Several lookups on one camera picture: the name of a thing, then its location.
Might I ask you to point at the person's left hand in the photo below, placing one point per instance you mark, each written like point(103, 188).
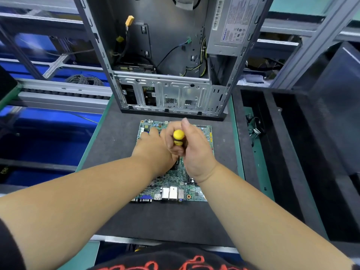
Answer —
point(154, 151)

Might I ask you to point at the person's right hand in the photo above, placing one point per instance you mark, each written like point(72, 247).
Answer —
point(199, 151)

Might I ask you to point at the green motherboard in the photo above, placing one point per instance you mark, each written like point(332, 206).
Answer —
point(174, 188)

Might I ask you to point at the grey computer case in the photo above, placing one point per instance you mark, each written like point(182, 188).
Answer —
point(163, 31)

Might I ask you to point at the grey side panel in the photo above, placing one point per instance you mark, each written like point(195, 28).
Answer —
point(343, 98)

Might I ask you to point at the person's left forearm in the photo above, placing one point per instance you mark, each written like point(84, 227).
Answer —
point(73, 211)

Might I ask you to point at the person's right forearm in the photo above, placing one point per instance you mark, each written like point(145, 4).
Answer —
point(275, 222)

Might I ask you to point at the person's black printed shirt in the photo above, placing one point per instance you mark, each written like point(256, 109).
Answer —
point(169, 258)

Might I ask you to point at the person's black left sleeve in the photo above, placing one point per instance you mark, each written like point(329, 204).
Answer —
point(10, 247)

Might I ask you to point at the person's black sleeve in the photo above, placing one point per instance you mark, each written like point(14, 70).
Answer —
point(356, 266)
point(10, 247)

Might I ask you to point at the person's black right sleeve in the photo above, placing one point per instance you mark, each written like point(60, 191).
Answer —
point(356, 266)

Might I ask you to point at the empty black foam tray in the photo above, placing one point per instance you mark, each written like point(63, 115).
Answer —
point(281, 154)

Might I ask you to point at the white plastic bags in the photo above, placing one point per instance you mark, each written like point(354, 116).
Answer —
point(250, 80)

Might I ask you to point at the silver power supply unit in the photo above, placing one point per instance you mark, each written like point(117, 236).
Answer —
point(233, 28)

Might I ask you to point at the black foam tray with boards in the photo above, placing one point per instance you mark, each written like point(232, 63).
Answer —
point(7, 87)

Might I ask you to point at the green upper shelf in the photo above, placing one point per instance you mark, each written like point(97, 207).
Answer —
point(34, 5)

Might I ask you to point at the grey roller conveyor rail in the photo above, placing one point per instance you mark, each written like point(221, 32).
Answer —
point(62, 98)

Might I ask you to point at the aluminium frame post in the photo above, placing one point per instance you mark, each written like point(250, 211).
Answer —
point(315, 39)

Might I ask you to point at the dark metal frame leg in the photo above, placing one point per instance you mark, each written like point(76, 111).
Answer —
point(19, 50)

